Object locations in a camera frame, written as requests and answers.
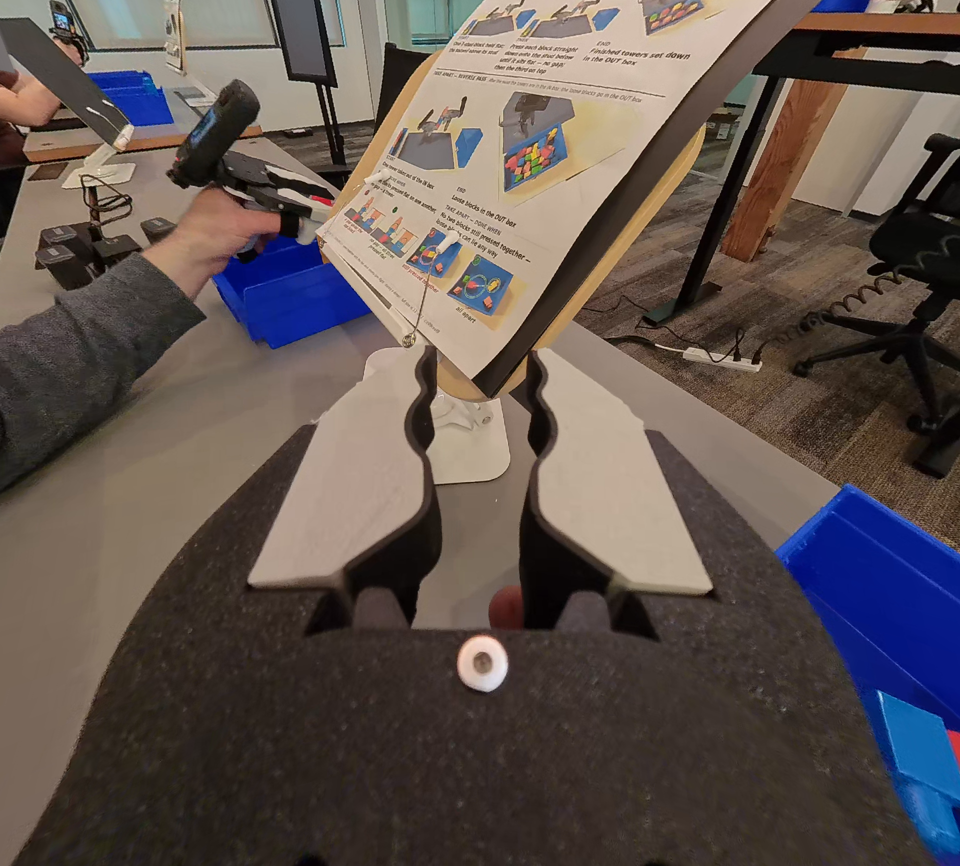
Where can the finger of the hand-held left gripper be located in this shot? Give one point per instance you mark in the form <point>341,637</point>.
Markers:
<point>311,213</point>
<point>300,185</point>

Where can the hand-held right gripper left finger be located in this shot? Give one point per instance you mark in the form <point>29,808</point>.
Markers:
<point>337,498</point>

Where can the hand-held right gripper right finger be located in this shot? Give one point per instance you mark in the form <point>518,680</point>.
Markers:
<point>622,506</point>

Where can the blue tagged plastic bin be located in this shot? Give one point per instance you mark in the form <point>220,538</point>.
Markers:
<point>862,581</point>

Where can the blue toy block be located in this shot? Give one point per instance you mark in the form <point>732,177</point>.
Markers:
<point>915,746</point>

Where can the red toy block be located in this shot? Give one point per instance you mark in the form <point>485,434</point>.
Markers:
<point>954,750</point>

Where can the person's left forearm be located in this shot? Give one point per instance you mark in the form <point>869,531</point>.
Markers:
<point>75,356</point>

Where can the grey desk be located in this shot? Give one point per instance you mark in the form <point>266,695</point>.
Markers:
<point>187,431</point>

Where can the person's left hand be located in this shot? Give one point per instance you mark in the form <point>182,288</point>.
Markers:
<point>210,236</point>

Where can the black charger block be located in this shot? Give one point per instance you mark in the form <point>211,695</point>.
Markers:
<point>64,236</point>
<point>157,228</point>
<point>116,252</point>
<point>64,270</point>

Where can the black display on stand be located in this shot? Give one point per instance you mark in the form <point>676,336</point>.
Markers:
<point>300,26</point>

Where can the black-backed document stand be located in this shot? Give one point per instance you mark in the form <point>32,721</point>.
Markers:
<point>52,71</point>

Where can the white power strip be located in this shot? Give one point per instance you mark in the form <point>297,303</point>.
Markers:
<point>720,358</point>

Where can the printed instruction sheet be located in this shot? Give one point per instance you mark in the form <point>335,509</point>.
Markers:
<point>600,93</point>

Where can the black office chair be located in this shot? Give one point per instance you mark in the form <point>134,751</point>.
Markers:
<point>915,243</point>

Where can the wooden post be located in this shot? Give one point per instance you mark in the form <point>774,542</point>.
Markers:
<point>787,161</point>

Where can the black frame wooden table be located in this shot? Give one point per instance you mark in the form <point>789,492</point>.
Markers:
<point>862,60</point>

